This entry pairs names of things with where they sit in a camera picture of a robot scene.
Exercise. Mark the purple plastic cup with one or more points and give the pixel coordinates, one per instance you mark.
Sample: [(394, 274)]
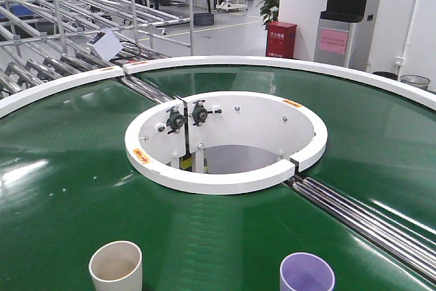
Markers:
[(305, 271)]

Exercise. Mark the beige plastic cup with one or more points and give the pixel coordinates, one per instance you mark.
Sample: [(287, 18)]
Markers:
[(117, 266)]

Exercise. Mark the white control box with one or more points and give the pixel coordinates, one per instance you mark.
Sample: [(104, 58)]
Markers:
[(105, 44)]

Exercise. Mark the white outer conveyor rim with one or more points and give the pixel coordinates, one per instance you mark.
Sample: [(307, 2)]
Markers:
[(28, 96)]

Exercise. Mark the steel conveyor rollers left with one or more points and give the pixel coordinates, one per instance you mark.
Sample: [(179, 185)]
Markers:
[(148, 90)]

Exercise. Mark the dark grey floor crate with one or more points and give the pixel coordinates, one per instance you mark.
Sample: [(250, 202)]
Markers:
[(203, 19)]

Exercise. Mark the green circular conveyor belt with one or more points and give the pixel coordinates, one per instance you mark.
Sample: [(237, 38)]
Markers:
[(67, 188)]

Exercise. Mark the steel conveyor rollers right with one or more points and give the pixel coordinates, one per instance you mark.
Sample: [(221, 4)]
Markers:
[(411, 248)]

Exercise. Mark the red fire extinguisher cabinet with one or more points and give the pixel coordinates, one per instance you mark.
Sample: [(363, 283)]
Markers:
[(281, 40)]

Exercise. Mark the metal roller rack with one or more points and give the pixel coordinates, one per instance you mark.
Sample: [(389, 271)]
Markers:
[(43, 40)]

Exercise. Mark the black and grey water dispenser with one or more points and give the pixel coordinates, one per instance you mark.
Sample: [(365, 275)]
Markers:
[(335, 33)]

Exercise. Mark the steel conveyor rollers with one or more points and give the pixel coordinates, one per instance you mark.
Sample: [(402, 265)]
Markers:
[(148, 90), (411, 248)]

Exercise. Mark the wire mesh waste basket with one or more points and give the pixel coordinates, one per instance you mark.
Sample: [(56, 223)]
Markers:
[(416, 81)]

